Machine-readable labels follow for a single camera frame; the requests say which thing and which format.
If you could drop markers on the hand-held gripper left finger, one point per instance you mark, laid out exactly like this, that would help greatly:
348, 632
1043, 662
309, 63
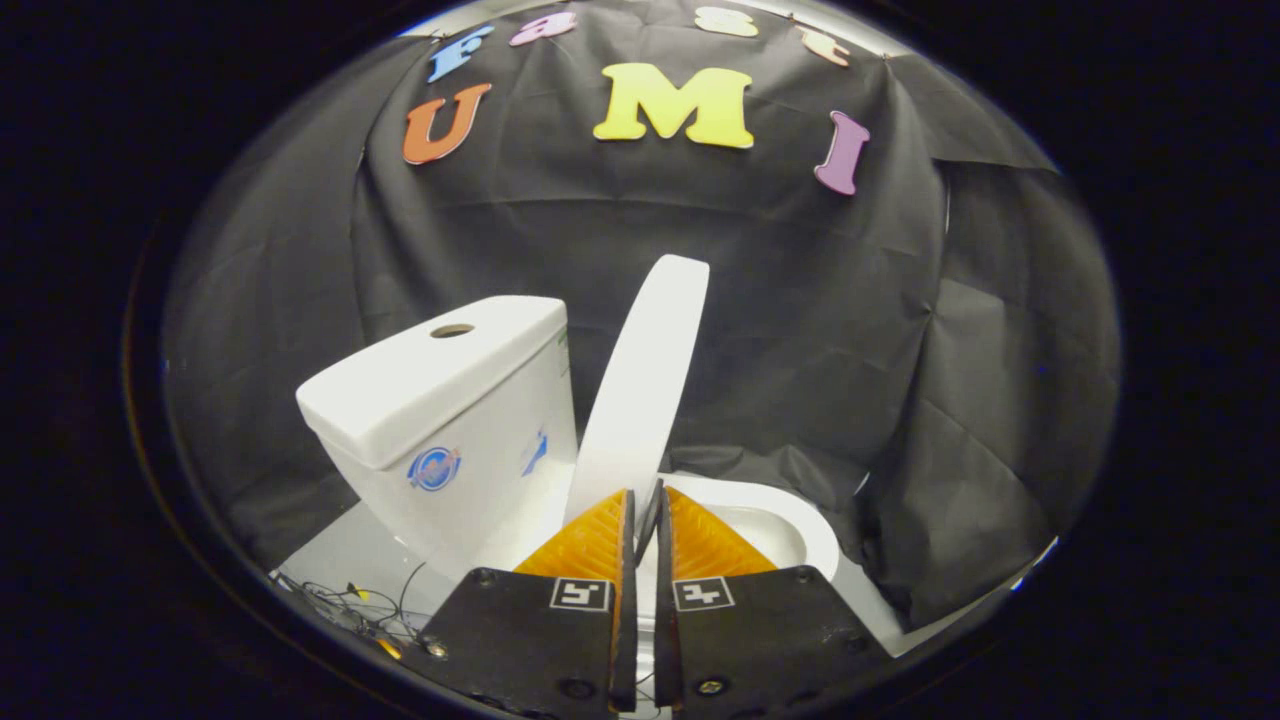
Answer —
520, 640

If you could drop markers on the white toilet lid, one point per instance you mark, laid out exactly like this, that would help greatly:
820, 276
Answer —
645, 390

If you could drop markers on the black backdrop cloth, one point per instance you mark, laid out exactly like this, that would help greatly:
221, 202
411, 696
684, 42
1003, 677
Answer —
800, 320

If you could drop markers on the white toilet seat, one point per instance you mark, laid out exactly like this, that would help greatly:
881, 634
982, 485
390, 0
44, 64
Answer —
815, 525

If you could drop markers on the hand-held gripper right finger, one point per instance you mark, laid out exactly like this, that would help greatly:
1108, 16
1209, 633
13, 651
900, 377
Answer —
760, 640

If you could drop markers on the white toilet body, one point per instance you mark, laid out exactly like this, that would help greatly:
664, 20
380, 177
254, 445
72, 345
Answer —
480, 500

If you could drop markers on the white toilet tank cover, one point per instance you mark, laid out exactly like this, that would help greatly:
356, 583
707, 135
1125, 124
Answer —
420, 385

